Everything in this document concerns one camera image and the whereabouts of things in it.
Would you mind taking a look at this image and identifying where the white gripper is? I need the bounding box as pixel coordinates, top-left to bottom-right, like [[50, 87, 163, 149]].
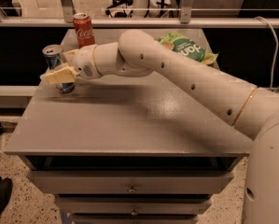
[[40, 45, 102, 84]]

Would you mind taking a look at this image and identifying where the blue silver Red Bull can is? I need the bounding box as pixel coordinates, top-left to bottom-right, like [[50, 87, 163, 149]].
[[42, 44, 75, 94]]

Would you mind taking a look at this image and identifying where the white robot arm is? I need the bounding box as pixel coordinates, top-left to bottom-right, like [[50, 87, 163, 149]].
[[41, 30, 279, 224]]

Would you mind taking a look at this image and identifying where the red Coca-Cola can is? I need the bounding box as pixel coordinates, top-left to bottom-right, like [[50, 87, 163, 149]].
[[73, 12, 95, 48]]

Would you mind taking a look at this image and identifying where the black office chair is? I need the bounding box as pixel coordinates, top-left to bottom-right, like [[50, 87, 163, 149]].
[[105, 0, 133, 18]]

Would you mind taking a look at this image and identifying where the metal railing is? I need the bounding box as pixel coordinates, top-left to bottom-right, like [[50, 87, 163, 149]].
[[0, 0, 279, 28]]

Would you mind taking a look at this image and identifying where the green chip bag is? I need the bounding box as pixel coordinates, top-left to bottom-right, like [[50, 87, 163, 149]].
[[157, 32, 218, 65]]

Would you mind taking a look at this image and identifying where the top grey drawer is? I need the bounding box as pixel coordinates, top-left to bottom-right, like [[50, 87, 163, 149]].
[[28, 171, 233, 195]]

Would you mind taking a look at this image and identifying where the grey drawer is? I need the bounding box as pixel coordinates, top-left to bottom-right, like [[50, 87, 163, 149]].
[[56, 196, 212, 215], [28, 171, 233, 195], [73, 214, 198, 224]]

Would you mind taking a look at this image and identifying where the middle grey drawer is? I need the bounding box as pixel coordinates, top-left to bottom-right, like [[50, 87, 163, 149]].
[[56, 196, 212, 215]]

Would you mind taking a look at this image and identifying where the bottom grey drawer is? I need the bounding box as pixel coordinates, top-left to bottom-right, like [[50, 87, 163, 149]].
[[73, 214, 198, 224]]

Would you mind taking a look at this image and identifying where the white cable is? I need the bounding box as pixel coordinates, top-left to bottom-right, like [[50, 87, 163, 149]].
[[254, 15, 279, 91]]

